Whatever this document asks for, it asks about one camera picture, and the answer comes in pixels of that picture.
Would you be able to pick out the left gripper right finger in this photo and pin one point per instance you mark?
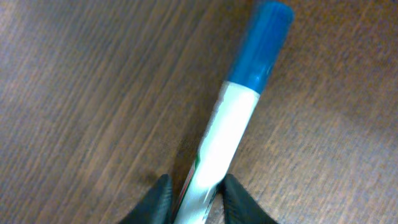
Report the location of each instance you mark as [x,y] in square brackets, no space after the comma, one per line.
[239,206]

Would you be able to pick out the white marker blue cap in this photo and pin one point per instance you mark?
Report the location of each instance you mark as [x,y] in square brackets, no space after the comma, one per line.
[238,97]

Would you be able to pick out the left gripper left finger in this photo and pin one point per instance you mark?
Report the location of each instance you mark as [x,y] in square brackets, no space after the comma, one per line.
[155,207]

